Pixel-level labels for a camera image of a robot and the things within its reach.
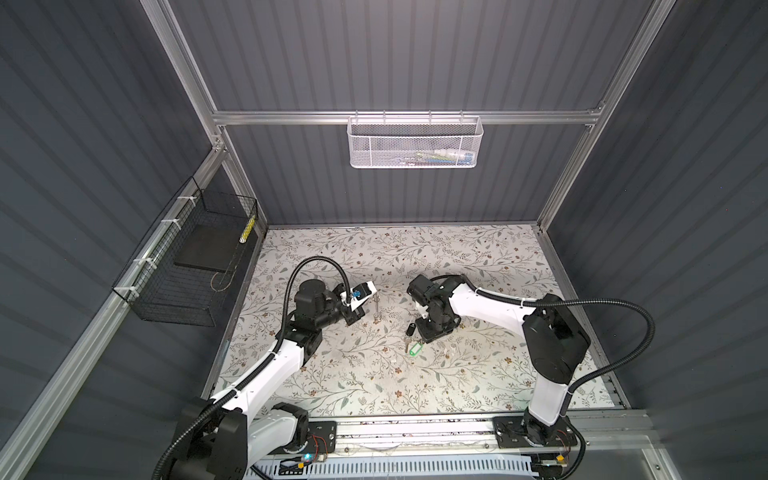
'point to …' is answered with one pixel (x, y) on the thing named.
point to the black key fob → (410, 329)
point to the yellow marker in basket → (244, 236)
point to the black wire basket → (181, 271)
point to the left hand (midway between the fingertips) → (370, 287)
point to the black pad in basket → (214, 247)
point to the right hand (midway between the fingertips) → (431, 338)
